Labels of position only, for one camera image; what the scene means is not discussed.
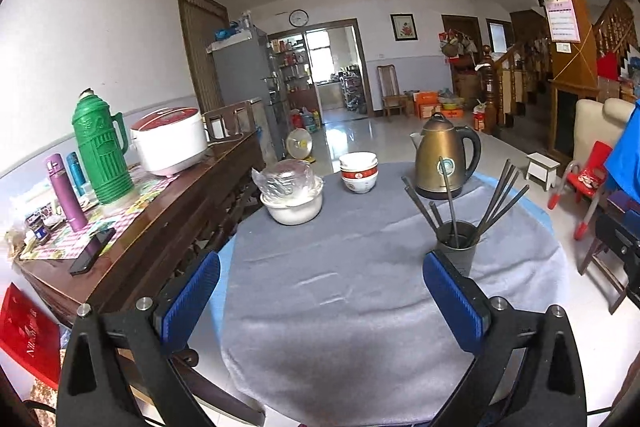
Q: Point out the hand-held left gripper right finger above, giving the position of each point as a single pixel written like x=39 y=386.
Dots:
x=455 y=307

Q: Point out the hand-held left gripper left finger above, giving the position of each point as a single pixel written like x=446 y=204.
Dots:
x=192 y=302

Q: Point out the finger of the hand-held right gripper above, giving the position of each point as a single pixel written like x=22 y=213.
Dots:
x=622 y=234
x=634 y=288

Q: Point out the grey metal chopstick holder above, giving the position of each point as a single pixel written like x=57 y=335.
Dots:
x=457 y=262

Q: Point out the bundle of dark chopsticks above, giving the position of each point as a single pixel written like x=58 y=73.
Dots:
x=449 y=207

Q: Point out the dark wooden chair purple seat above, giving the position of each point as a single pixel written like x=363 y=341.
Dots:
x=622 y=202

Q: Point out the red plastic child chair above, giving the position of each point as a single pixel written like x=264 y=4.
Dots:
x=590 y=179

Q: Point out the dark wooden sideboard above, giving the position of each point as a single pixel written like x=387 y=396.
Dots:
x=165 y=227

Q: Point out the blue cloth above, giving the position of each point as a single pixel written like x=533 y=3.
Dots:
x=625 y=152

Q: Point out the blue table cover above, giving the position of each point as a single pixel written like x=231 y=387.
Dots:
x=537 y=207

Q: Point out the small white stool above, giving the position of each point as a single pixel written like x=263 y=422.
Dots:
x=542 y=162

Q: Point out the black smartphone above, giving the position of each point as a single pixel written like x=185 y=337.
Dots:
x=92 y=252

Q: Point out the cream armchair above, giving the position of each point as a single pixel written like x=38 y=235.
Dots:
x=590 y=127

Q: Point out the patterned table mat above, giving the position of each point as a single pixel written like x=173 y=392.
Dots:
x=125 y=212

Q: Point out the grey table cloth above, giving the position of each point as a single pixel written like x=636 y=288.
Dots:
x=340 y=287

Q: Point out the white plastic basin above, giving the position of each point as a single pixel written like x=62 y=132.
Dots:
x=292 y=212

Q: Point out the clear plastic bag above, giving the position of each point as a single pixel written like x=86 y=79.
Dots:
x=285 y=179

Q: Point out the white rice cooker red lid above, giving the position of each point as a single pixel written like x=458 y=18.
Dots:
x=170 y=142

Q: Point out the bronze electric kettle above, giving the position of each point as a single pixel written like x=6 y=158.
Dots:
x=430 y=147

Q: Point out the purple thermos bottle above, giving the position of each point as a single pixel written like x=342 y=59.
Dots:
x=67 y=197

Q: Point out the red bag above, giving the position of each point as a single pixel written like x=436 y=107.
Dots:
x=27 y=337

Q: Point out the blue thermos bottle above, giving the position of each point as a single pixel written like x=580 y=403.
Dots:
x=76 y=172

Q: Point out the green thermos flask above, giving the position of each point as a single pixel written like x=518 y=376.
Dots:
x=100 y=147

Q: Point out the white electric fan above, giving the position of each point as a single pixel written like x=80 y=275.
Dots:
x=299 y=143

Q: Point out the brown wooden chair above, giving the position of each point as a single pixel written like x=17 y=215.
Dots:
x=235 y=109

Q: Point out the wooden stair railing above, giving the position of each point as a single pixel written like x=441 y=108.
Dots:
x=492 y=82

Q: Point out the orange cardboard box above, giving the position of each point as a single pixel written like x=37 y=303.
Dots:
x=427 y=103

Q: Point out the grey refrigerator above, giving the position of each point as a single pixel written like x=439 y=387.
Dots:
x=240 y=72

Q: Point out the tall-backed wooden chair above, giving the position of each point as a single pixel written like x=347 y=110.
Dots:
x=387 y=79

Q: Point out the metal kitchen rack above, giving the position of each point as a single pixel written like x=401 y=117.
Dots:
x=351 y=89

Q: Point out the glass display shelf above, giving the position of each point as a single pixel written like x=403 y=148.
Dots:
x=290 y=67

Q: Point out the brown wooden door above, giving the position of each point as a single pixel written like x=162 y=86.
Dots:
x=200 y=47

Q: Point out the pink wall calendar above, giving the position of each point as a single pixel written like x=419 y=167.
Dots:
x=565 y=17

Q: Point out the framed wall picture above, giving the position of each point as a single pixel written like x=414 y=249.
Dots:
x=403 y=27

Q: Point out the round wall clock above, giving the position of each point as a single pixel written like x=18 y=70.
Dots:
x=299 y=18

